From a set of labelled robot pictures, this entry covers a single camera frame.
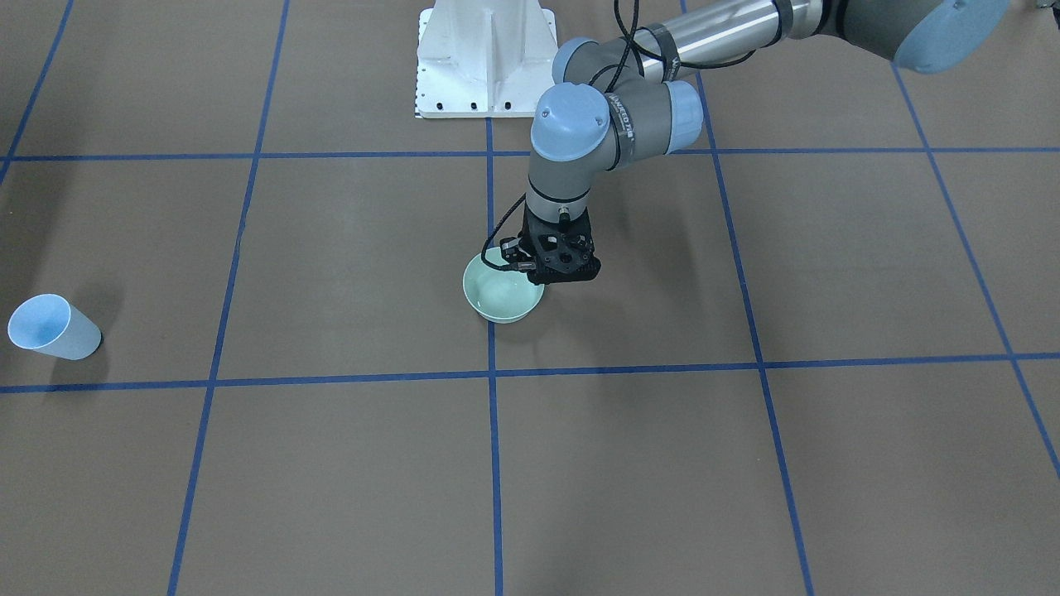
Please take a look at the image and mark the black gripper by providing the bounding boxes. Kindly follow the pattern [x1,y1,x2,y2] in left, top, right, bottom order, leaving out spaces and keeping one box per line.
[522,208,593,243]

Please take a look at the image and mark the green ceramic bowl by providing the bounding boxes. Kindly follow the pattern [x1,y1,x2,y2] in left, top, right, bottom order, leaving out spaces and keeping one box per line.
[462,255,545,325]

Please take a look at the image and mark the light blue plastic cup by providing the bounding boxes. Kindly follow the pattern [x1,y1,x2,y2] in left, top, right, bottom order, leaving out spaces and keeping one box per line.
[7,294,102,361]

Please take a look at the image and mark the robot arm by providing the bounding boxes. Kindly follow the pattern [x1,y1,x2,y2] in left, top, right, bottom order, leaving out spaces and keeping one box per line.
[519,1,1009,244]

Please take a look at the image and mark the white central pillar base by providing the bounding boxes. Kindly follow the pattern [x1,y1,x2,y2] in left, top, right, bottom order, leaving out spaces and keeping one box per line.
[414,1,559,118]

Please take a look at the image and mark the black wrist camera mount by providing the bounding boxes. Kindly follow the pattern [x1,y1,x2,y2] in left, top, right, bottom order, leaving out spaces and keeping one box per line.
[500,233,601,286]

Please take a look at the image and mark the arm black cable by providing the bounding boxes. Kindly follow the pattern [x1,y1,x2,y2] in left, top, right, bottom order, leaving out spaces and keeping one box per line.
[482,0,759,271]

